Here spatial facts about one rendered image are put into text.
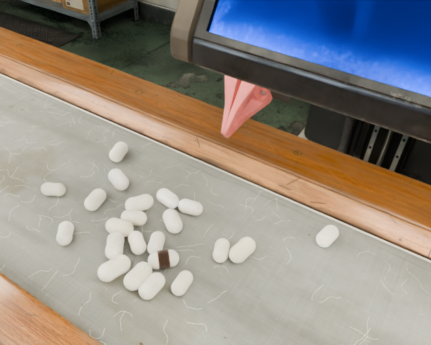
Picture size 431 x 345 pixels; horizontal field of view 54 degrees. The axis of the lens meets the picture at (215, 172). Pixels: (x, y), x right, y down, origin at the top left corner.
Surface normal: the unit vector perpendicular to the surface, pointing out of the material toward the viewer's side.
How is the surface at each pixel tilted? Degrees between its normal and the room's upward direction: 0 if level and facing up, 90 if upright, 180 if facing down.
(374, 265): 0
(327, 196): 45
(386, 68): 58
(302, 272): 0
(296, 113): 0
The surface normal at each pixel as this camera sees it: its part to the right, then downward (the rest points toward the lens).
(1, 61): -0.34, -0.16
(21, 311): 0.04, -0.76
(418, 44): -0.43, 0.05
